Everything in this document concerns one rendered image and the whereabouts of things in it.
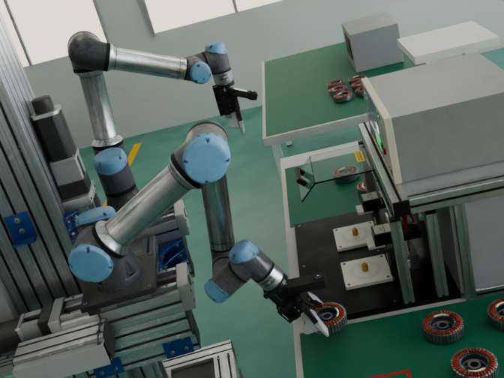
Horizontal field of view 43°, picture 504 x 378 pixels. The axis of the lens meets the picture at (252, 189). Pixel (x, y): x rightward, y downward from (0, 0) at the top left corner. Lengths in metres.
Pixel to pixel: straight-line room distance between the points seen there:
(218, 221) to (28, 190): 0.59
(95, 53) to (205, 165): 0.78
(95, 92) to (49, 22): 4.58
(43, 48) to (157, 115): 1.33
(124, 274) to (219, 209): 0.34
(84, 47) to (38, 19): 4.73
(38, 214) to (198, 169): 0.64
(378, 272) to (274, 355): 1.16
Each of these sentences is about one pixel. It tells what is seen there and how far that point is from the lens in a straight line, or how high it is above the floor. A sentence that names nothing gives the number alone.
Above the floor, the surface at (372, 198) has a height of 0.92.
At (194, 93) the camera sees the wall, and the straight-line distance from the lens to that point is 6.80.
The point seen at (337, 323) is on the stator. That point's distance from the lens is 1.84.
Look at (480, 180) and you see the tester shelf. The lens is 1.84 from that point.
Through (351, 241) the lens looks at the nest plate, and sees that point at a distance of 2.30.
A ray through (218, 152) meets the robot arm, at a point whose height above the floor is 1.41.
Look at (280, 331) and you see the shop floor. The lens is 3.26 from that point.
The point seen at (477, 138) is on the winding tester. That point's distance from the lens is 1.89.
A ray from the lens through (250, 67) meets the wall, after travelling 6.70.
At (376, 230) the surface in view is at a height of 0.92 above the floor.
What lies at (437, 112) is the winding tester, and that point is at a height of 1.30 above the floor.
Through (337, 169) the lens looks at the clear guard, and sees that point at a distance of 2.18.
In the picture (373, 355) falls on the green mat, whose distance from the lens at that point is 1.84.
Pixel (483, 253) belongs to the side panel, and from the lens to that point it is 1.94.
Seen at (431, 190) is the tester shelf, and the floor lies 1.11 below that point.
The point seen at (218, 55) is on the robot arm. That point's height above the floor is 1.46.
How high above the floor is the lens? 1.94
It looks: 24 degrees down
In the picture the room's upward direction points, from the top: 15 degrees counter-clockwise
